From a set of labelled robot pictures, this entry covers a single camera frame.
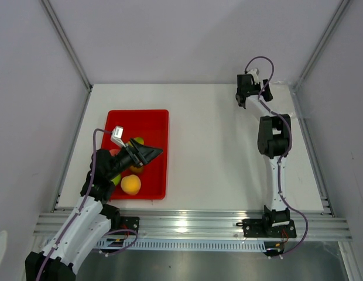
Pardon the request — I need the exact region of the left aluminium frame post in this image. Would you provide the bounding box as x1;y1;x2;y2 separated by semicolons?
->
39;0;93;91

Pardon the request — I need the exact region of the aluminium front rail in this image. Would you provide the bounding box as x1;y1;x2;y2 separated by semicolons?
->
33;209;354;242

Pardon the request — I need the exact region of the aluminium frame post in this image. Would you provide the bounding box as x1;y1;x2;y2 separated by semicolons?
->
292;0;354;92
39;0;93;91

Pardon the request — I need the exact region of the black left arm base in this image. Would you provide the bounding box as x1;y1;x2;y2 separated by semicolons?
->
119;217;140;236

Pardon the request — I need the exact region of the green apple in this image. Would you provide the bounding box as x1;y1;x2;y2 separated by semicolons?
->
111;174;121;186

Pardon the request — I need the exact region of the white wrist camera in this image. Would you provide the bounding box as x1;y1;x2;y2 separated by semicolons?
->
245;68;261;85
110;126;126;148

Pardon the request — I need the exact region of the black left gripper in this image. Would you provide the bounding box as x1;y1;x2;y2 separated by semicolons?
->
107;138;163;180

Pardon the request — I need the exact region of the yellow green mango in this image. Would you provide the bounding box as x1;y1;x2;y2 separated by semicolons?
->
126;137;145;147

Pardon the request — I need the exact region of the white slotted cable duct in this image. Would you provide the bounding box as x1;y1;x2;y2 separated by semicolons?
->
93;238;267;252

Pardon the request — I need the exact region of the orange fruit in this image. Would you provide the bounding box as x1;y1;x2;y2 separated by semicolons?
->
120;174;142;196

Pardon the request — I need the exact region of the brown kiwi fruit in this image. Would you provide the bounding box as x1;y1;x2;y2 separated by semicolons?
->
129;166;144;174

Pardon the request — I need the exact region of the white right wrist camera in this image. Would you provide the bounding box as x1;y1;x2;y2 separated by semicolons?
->
245;68;261;85

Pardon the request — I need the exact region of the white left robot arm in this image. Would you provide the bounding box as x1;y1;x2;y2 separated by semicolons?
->
25;139;163;280

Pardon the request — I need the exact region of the red plastic tray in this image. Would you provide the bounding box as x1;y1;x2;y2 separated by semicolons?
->
104;109;169;200

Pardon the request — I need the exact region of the right aluminium frame post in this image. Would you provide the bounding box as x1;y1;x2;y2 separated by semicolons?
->
292;0;354;92

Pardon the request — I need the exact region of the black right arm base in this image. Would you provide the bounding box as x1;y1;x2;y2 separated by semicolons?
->
235;219;297;238

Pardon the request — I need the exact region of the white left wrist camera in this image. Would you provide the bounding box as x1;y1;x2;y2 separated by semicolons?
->
110;126;126;148

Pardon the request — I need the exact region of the pink peach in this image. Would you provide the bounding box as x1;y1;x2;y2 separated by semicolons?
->
109;149;120;156

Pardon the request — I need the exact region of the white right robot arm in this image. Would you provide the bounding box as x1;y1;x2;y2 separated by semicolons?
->
235;68;292;237

